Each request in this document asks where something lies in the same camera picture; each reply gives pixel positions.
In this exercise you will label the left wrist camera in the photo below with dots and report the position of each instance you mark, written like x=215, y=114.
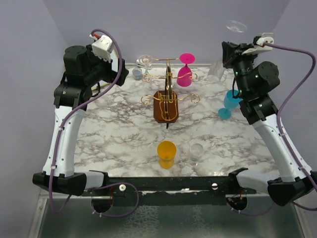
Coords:
x=102, y=47

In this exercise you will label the orange plastic wine glass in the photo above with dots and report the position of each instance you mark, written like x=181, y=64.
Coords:
x=166, y=152

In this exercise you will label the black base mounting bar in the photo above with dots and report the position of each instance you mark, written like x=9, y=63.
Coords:
x=168, y=191

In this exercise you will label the short clear glass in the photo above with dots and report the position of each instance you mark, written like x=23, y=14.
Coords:
x=195, y=152

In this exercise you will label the small framed whiteboard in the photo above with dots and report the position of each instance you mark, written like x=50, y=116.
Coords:
x=112, y=59

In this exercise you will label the clear champagne flute glass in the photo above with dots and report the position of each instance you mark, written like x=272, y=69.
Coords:
x=147, y=60

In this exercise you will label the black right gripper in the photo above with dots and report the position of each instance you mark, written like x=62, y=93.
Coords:
x=239, y=48

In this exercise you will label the small jar of paper clips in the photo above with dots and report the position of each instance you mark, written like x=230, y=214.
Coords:
x=137, y=73

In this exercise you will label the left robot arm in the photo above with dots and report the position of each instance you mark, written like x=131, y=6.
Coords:
x=87, y=76

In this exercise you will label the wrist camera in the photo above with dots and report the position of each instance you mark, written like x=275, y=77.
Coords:
x=259, y=44
x=102, y=47

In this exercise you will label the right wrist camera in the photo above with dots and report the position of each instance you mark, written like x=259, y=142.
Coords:
x=259, y=44

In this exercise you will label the pink plastic wine glass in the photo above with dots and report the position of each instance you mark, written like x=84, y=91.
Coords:
x=184, y=78

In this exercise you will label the blue plastic wine glass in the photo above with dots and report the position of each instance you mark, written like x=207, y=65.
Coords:
x=231, y=101

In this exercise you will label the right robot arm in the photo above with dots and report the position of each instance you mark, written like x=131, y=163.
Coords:
x=296, y=178

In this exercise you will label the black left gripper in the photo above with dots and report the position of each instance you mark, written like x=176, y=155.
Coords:
x=111, y=75

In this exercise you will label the gold and black glass rack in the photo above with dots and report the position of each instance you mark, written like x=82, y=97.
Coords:
x=165, y=101

